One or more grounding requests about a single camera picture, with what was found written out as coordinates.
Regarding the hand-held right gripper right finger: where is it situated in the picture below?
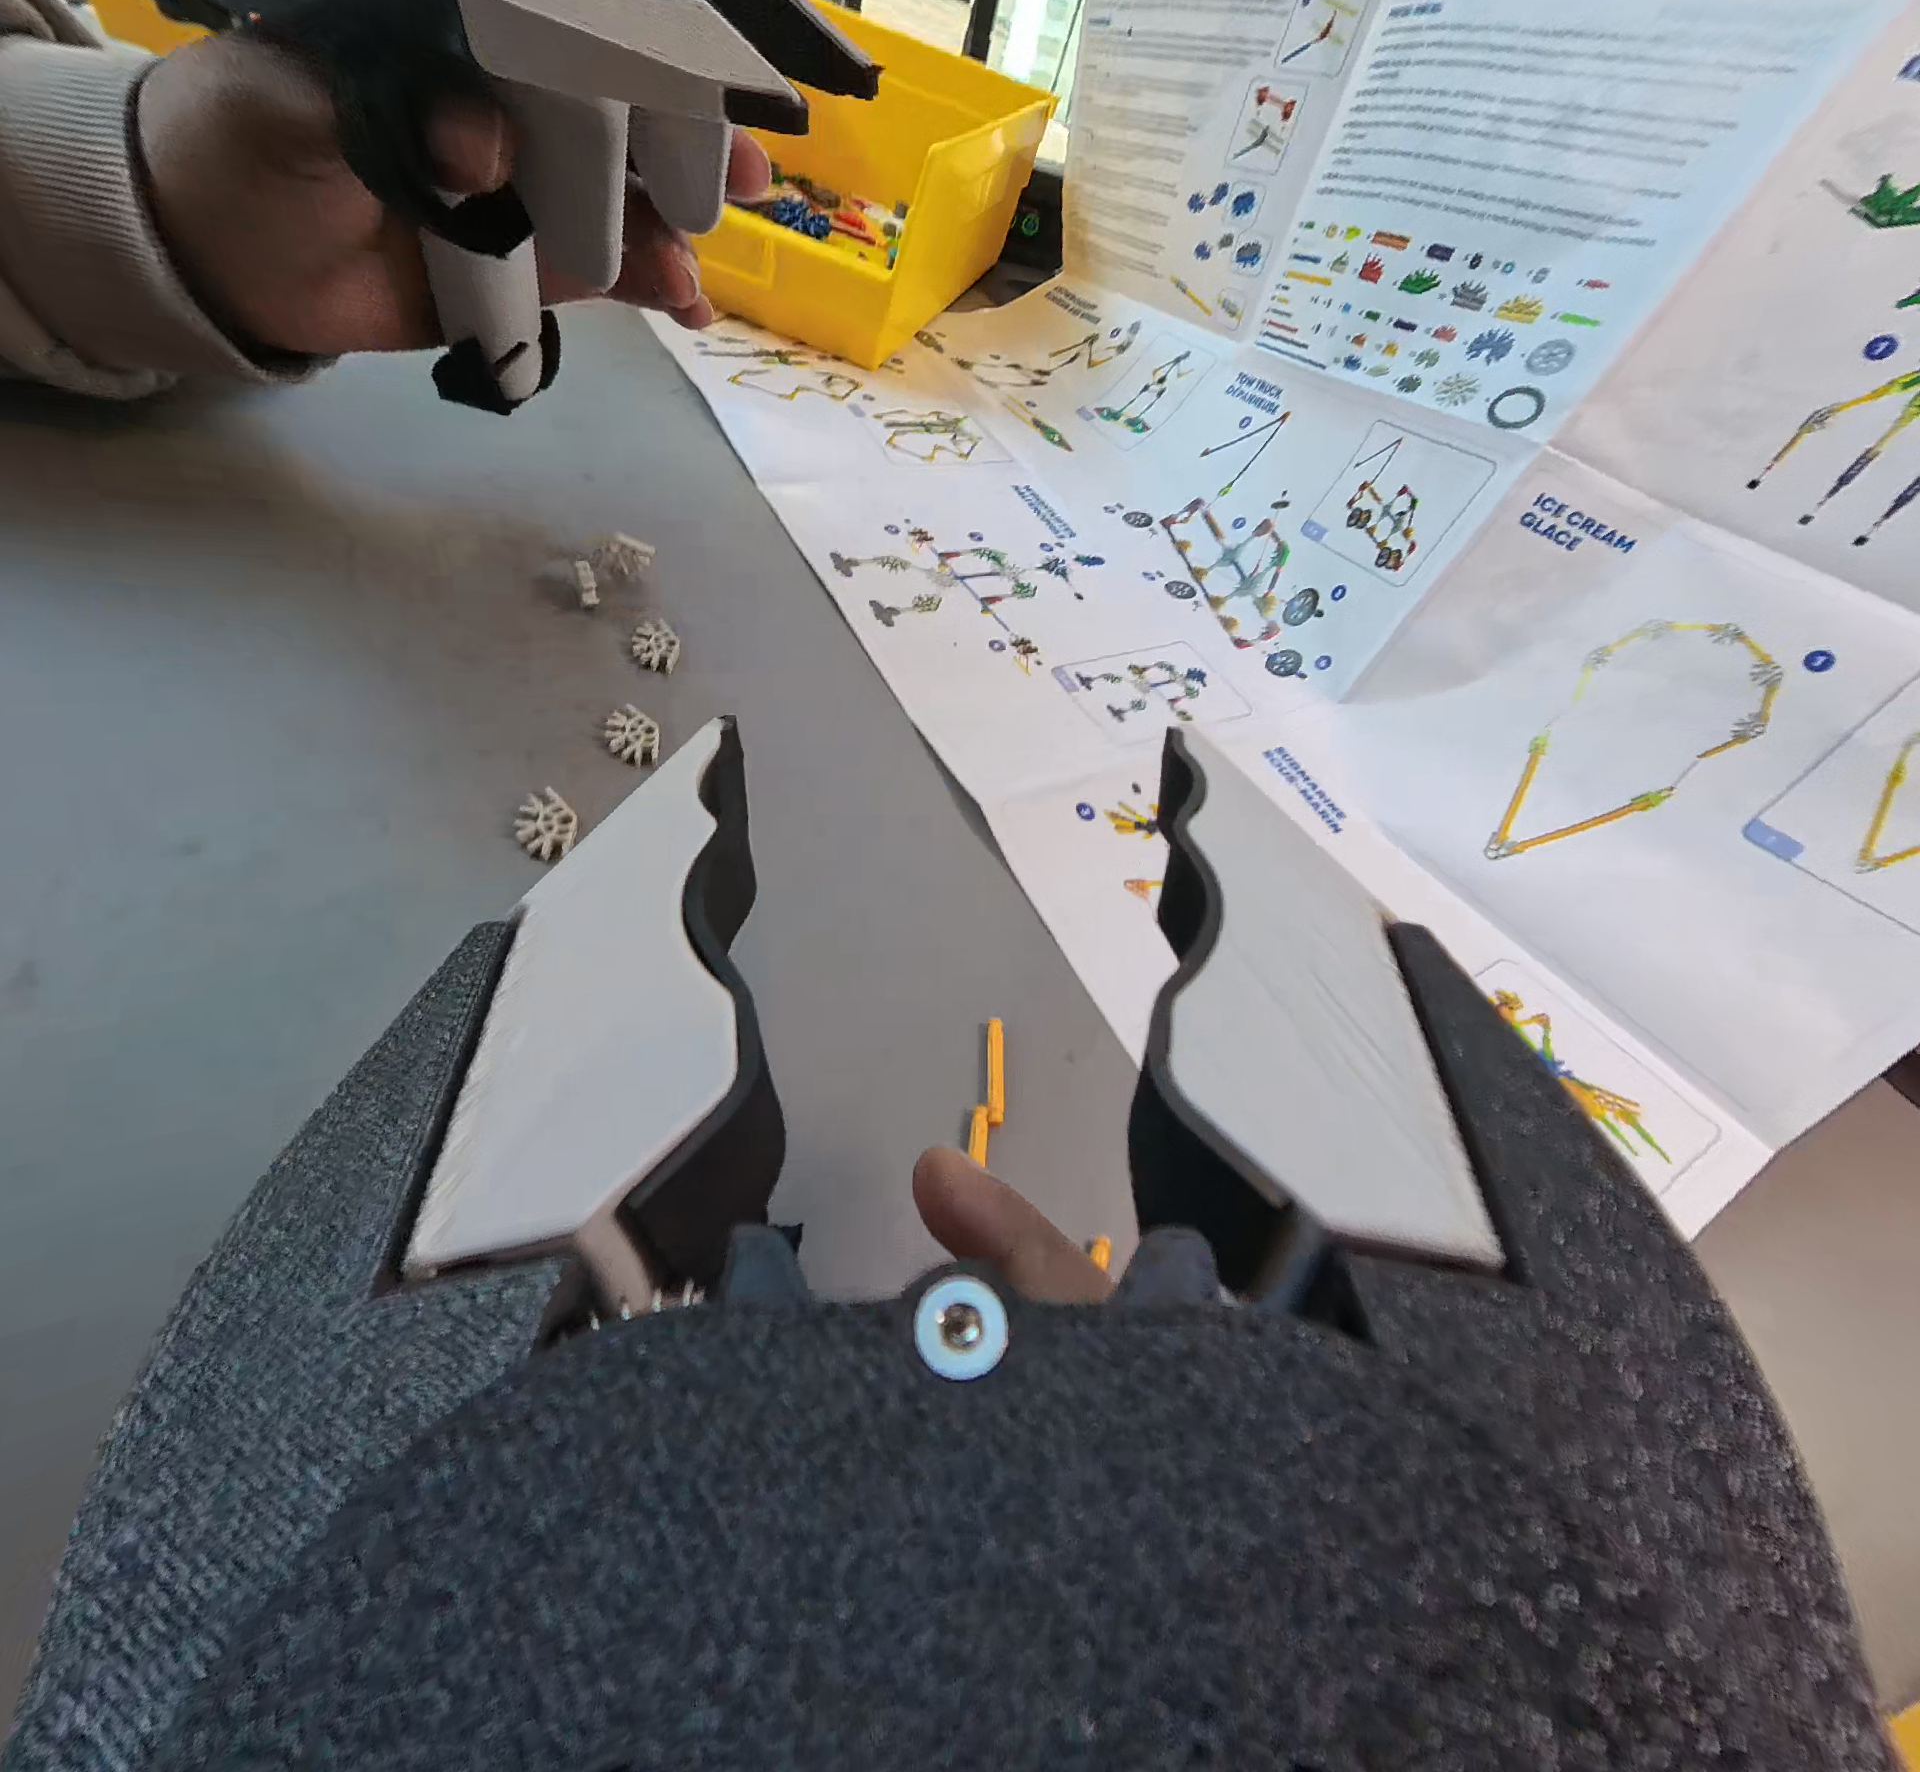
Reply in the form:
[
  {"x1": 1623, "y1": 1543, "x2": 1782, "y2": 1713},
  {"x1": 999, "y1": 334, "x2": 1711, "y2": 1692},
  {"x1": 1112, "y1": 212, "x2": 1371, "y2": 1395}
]
[{"x1": 1124, "y1": 727, "x2": 1505, "y2": 1316}]

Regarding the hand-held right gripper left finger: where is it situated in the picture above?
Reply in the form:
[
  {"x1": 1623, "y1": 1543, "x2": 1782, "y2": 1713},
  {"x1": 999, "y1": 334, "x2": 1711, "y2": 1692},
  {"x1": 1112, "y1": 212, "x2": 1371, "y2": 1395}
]
[{"x1": 401, "y1": 714, "x2": 790, "y2": 1316}]

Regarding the yellow rod parts bin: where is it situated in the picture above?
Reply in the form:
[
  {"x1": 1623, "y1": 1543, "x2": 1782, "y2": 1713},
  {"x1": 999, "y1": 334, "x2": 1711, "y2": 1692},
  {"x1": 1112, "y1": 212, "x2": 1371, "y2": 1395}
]
[{"x1": 688, "y1": 0, "x2": 1059, "y2": 372}]

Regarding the person's left forearm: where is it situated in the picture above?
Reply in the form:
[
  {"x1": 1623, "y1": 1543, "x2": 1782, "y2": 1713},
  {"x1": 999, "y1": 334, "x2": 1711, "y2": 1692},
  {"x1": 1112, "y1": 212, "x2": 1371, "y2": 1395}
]
[{"x1": 0, "y1": 0, "x2": 332, "y2": 400}]

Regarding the person's left hand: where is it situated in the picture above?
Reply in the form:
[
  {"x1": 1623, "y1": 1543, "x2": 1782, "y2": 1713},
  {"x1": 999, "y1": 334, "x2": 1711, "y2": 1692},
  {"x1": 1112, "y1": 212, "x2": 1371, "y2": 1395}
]
[{"x1": 134, "y1": 33, "x2": 774, "y2": 363}]

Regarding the person's right hand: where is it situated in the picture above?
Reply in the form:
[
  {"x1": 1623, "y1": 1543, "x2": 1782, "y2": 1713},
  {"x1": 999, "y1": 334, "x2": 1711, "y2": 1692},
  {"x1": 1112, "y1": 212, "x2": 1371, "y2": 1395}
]
[{"x1": 911, "y1": 1145, "x2": 1117, "y2": 1306}]

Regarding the heap of colourful small rods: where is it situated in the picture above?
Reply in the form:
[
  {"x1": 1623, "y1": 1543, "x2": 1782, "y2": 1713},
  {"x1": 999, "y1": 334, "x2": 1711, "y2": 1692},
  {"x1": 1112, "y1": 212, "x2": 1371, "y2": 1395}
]
[{"x1": 732, "y1": 169, "x2": 914, "y2": 272}]

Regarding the black electronic device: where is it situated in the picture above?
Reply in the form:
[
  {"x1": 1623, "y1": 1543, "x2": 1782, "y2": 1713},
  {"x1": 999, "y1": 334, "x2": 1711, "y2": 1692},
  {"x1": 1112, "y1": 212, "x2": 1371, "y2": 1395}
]
[{"x1": 1005, "y1": 160, "x2": 1073, "y2": 278}]

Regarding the white building instruction sheet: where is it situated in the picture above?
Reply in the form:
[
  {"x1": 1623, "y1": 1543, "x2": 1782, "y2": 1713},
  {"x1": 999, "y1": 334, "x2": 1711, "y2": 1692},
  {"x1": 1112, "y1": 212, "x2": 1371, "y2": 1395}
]
[{"x1": 644, "y1": 0, "x2": 1920, "y2": 1242}]

